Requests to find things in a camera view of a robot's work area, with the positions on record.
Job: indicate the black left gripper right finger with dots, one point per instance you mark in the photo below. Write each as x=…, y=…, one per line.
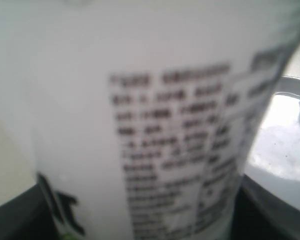
x=259, y=215

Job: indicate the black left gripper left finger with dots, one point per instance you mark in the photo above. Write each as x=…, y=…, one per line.
x=27, y=217

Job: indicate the clear plastic drink bottle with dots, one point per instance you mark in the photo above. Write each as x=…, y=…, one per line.
x=138, y=115

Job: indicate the white rectangular plastic tray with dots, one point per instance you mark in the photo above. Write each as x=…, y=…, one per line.
x=274, y=161

